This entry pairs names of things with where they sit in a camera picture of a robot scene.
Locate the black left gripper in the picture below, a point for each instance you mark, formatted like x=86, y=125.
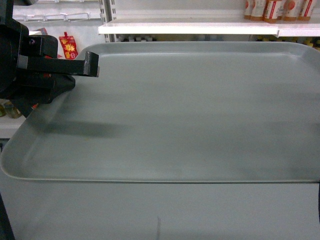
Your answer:
x=44, y=77

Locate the grey-green rectangular serving tray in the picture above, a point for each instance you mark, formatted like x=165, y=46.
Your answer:
x=180, y=112

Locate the red snack pouch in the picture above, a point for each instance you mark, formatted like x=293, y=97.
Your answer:
x=69, y=46

